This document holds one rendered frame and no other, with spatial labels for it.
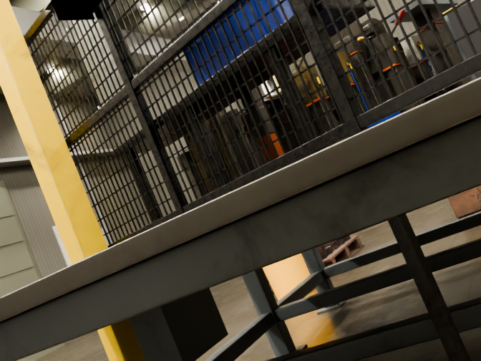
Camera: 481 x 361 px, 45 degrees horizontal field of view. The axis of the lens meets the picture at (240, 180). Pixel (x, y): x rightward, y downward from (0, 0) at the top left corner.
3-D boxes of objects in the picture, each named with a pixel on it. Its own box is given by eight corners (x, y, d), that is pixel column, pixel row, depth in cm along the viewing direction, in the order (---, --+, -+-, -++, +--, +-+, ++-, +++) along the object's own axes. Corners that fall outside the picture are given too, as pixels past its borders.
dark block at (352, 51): (387, 148, 208) (341, 44, 212) (403, 141, 204) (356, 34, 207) (380, 151, 205) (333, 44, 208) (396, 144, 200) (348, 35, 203)
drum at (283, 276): (326, 281, 441) (296, 213, 445) (307, 296, 410) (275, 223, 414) (288, 294, 459) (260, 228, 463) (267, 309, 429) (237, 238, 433)
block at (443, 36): (467, 116, 234) (422, 17, 238) (485, 108, 229) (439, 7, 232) (457, 119, 227) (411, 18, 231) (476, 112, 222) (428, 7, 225)
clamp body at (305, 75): (342, 167, 195) (301, 73, 198) (365, 157, 189) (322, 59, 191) (331, 172, 191) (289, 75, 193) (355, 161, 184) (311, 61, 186)
